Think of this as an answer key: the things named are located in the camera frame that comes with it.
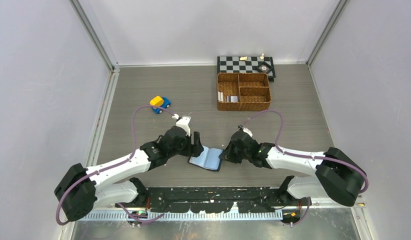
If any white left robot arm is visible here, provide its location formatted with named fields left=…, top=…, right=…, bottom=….
left=54, top=126, right=204, bottom=226

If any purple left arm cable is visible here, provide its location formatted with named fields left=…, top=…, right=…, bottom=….
left=55, top=105, right=181, bottom=227

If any gold credit card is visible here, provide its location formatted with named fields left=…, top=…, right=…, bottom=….
left=226, top=95, right=239, bottom=103

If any silver credit card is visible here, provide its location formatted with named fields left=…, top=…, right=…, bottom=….
left=217, top=91, right=224, bottom=102

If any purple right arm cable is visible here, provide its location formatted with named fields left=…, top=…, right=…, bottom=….
left=238, top=109, right=370, bottom=227

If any blue toy car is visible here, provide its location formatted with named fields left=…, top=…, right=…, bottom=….
left=151, top=96, right=171, bottom=114

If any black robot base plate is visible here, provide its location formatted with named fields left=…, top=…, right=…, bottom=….
left=122, top=186, right=309, bottom=214

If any yellow toy block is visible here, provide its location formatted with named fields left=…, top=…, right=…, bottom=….
left=149, top=95, right=164, bottom=107

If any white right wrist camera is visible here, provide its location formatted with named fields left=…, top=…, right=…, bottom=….
left=238, top=124, right=253, bottom=138

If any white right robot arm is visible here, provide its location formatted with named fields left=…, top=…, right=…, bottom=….
left=219, top=130, right=367, bottom=207

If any black leather card holder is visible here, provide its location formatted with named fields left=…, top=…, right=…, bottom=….
left=188, top=146, right=223, bottom=172

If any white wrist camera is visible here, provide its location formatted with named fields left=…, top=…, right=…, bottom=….
left=238, top=124, right=253, bottom=138
left=175, top=115, right=191, bottom=137

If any woven wicker divided basket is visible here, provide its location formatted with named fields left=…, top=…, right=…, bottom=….
left=216, top=73, right=272, bottom=112

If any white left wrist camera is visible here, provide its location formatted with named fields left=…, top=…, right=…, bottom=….
left=175, top=115, right=191, bottom=137

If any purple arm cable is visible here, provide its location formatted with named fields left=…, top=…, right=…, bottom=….
left=55, top=105, right=181, bottom=227
left=238, top=109, right=370, bottom=227

